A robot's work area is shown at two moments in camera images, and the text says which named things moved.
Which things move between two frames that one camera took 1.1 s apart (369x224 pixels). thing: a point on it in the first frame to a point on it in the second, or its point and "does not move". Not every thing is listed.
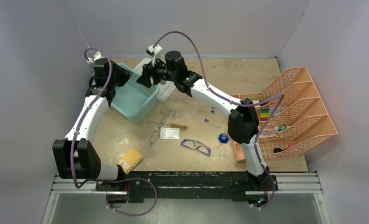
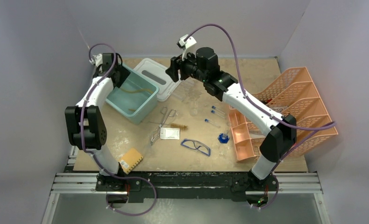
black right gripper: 145,79 to 173,71
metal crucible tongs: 163,109 does not move
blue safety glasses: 196,145 does not move
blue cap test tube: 206,120 does not move
